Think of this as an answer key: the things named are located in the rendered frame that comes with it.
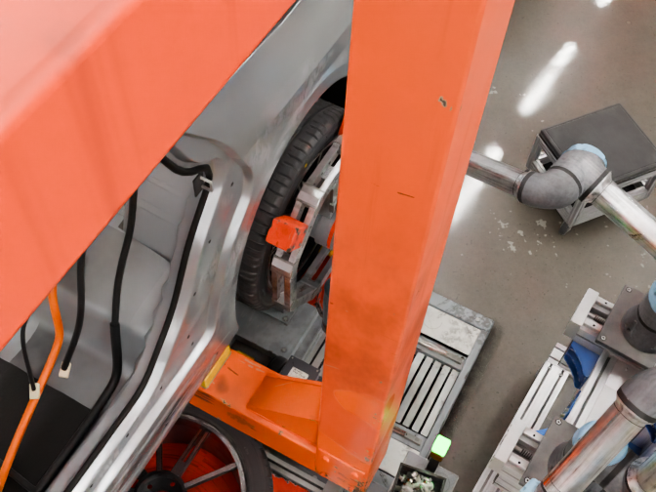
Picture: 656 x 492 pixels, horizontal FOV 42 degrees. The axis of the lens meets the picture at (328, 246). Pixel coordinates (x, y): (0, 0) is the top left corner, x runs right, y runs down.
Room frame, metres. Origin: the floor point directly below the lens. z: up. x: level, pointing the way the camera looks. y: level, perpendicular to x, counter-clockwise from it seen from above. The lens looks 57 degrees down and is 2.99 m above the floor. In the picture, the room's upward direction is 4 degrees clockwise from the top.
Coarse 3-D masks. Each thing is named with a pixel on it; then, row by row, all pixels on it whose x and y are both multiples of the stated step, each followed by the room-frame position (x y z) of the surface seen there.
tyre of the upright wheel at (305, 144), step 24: (312, 120) 1.59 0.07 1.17; (336, 120) 1.62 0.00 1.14; (288, 144) 1.49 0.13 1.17; (312, 144) 1.50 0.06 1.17; (288, 168) 1.42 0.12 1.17; (288, 192) 1.37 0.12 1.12; (264, 216) 1.30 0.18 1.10; (264, 240) 1.26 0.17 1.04; (264, 264) 1.25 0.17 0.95; (240, 288) 1.21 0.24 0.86; (264, 288) 1.24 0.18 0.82
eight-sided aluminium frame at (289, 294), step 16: (336, 144) 1.55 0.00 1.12; (320, 176) 1.45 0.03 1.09; (336, 176) 1.44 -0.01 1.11; (304, 192) 1.38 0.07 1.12; (320, 192) 1.38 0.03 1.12; (304, 208) 1.37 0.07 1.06; (304, 240) 1.28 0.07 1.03; (288, 256) 1.26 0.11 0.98; (320, 256) 1.49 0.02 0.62; (272, 272) 1.24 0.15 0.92; (288, 272) 1.22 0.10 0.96; (320, 272) 1.43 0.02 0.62; (272, 288) 1.24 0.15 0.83; (288, 288) 1.22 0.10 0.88; (304, 288) 1.36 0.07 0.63; (288, 304) 1.22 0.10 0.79
